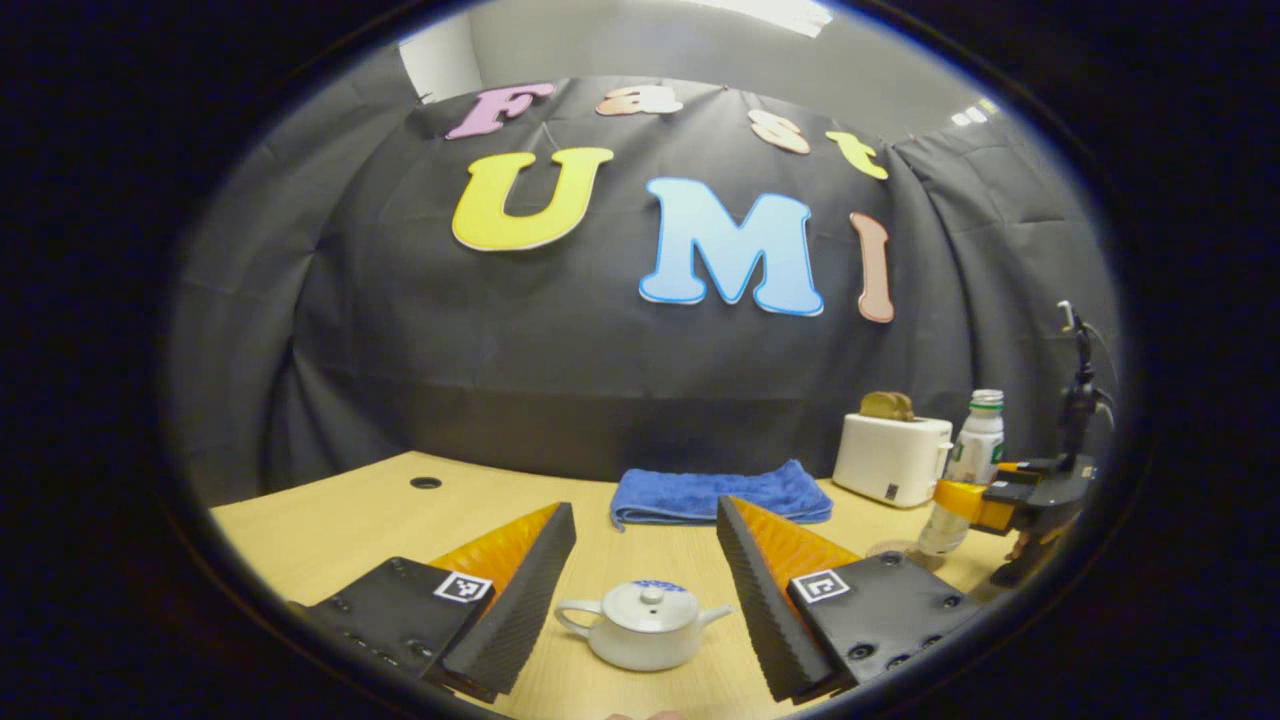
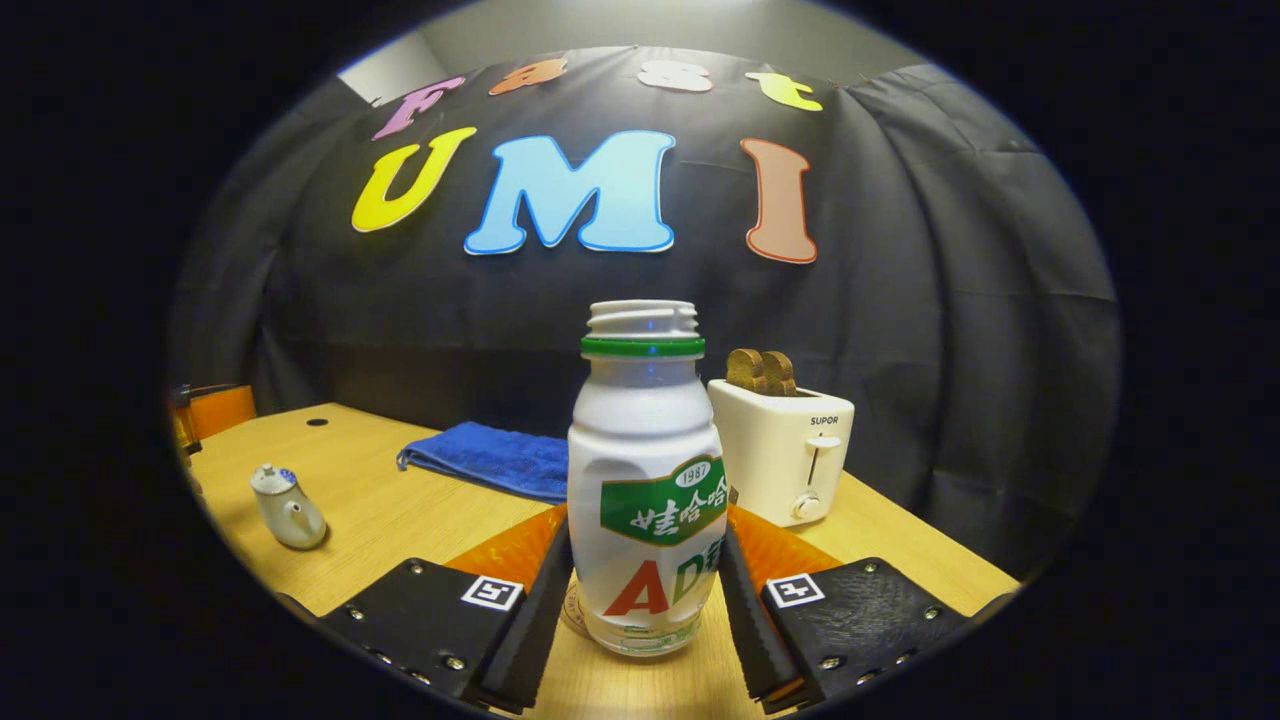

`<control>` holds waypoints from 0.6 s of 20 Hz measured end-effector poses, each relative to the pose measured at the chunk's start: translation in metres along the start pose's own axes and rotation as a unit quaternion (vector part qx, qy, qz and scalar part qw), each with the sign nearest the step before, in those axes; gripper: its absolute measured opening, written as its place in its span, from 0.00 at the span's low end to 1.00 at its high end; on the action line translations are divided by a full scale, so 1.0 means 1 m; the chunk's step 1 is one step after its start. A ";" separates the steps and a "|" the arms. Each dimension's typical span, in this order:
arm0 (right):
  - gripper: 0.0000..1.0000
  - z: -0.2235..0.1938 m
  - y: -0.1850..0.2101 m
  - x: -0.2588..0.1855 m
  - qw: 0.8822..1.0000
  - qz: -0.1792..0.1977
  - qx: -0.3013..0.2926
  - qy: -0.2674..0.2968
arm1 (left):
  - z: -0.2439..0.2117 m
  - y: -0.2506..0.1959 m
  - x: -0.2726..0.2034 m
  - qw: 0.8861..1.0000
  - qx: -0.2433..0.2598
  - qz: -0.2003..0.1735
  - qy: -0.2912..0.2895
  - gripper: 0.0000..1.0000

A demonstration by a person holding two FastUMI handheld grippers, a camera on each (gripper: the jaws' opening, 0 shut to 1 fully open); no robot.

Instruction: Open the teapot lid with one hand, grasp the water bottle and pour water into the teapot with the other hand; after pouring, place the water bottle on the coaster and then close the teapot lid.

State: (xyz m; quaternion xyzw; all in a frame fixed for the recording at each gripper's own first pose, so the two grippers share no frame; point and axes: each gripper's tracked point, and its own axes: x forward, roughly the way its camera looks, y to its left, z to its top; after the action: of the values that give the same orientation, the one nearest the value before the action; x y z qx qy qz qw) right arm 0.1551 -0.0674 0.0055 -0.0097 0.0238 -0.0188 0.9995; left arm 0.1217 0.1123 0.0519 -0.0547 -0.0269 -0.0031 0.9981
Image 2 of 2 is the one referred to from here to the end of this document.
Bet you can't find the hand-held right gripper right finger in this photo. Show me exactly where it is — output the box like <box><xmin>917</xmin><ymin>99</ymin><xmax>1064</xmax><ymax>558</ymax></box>
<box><xmin>716</xmin><ymin>505</ymin><xmax>973</xmax><ymax>716</ymax></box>

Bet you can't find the white plastic water bottle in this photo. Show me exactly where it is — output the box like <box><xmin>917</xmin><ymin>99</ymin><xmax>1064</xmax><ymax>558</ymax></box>
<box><xmin>566</xmin><ymin>300</ymin><xmax>730</xmax><ymax>658</ymax></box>

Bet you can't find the blue folded towel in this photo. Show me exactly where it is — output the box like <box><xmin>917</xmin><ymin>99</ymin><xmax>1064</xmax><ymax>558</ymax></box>
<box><xmin>396</xmin><ymin>421</ymin><xmax>570</xmax><ymax>505</ymax></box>

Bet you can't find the black backdrop cloth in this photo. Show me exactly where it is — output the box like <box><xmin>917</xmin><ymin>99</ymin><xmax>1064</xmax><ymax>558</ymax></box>
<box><xmin>170</xmin><ymin>45</ymin><xmax>1121</xmax><ymax>581</ymax></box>

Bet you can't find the white ceramic teacup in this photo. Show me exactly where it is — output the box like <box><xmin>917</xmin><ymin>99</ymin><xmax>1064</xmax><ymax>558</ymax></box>
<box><xmin>250</xmin><ymin>463</ymin><xmax>329</xmax><ymax>551</ymax></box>

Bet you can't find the cream toaster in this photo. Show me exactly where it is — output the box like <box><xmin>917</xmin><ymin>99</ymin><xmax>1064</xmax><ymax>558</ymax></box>
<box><xmin>707</xmin><ymin>378</ymin><xmax>856</xmax><ymax>529</ymax></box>

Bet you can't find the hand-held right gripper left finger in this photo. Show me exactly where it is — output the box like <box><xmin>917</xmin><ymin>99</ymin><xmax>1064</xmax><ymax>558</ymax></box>
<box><xmin>315</xmin><ymin>505</ymin><xmax>576</xmax><ymax>716</ymax></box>

